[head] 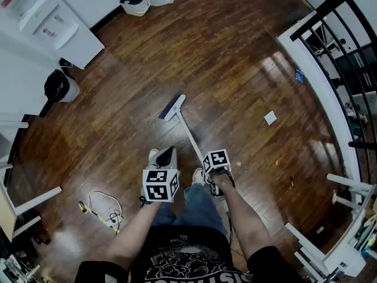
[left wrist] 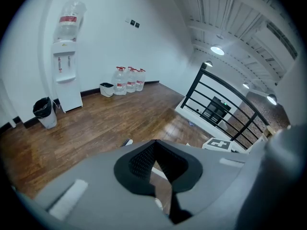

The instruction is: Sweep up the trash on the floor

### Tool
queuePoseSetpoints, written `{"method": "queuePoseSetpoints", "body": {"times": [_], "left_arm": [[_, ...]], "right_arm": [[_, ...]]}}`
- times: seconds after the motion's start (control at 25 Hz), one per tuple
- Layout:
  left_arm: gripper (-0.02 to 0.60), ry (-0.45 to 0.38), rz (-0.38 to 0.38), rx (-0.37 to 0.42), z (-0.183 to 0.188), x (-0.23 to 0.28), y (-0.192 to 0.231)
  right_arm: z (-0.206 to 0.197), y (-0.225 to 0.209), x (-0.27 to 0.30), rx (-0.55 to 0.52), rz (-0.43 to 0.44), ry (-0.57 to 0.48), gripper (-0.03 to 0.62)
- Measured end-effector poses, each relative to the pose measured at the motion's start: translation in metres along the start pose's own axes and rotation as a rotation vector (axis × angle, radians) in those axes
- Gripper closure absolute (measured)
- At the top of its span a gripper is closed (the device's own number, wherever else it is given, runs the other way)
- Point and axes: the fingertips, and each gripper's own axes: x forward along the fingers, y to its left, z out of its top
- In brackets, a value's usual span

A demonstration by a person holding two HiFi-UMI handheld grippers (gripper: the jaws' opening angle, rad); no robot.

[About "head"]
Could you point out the person's right forearm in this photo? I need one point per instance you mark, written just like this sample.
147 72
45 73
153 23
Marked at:
247 223

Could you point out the white broom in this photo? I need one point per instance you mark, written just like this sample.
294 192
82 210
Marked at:
174 106

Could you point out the person's right white shoe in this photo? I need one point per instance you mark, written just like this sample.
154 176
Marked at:
197 175

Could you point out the grey bin with black bag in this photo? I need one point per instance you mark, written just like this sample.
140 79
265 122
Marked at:
60 85

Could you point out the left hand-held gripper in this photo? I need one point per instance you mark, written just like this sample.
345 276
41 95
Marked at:
156 187

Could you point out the small plastic bottle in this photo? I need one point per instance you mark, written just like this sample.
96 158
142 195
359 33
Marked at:
333 196

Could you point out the white paper scrap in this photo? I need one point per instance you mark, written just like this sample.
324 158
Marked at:
270 118

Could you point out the person's right hand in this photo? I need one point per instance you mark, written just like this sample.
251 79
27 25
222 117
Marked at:
222 180

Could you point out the person's black printed t-shirt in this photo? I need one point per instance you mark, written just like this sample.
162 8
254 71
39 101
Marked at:
188 264

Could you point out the white table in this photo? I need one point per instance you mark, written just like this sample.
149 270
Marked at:
344 258
38 200

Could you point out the white water dispenser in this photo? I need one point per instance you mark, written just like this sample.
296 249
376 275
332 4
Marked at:
67 34

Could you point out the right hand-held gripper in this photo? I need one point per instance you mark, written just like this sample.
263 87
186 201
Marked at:
216 159

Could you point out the small white cup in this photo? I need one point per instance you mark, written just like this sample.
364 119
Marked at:
320 229

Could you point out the black metal railing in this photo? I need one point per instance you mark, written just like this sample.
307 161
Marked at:
362 145

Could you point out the person's blue jeans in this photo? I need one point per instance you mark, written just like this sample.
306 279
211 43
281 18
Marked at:
197 208

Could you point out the blue paper scrap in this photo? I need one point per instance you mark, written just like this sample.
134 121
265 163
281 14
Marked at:
299 76

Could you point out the small white bin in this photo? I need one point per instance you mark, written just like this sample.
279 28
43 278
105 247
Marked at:
135 6

